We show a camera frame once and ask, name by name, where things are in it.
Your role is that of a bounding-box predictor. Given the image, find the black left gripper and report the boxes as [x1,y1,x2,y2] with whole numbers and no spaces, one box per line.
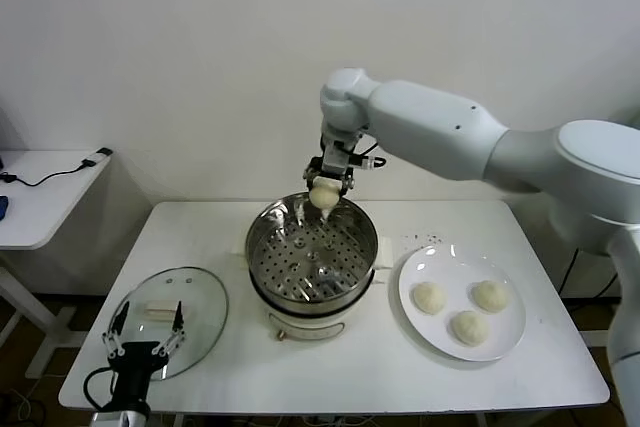
[102,299,187,412]

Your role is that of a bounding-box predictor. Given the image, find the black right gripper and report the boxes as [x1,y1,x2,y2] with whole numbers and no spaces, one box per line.
[302,135,357,198]

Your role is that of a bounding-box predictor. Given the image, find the white steamed baozi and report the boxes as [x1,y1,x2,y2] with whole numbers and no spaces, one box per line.
[451,310,490,348]
[410,281,447,317]
[308,181,337,211]
[472,279,511,313]

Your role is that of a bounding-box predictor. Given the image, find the glass lid with white handle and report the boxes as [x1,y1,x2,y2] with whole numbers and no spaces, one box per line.
[104,266,230,382]

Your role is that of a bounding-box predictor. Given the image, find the stainless steel steamer basket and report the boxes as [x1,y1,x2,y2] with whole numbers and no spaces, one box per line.
[229,190,395,316]

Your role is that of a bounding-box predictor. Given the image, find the white round plate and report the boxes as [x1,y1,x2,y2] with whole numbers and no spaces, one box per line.
[397,245,527,362]

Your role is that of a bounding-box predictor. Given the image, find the white electric cooking pot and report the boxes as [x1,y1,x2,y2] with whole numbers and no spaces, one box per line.
[248,266,386,343]

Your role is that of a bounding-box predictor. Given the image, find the white side table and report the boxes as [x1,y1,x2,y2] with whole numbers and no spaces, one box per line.
[0,149,114,382]

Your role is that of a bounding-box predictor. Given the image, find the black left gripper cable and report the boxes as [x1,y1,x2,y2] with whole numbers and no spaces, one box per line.
[83,365,119,413]

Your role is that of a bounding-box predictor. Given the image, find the black cable with adapter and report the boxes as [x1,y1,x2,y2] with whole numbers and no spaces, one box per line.
[0,148,112,191]

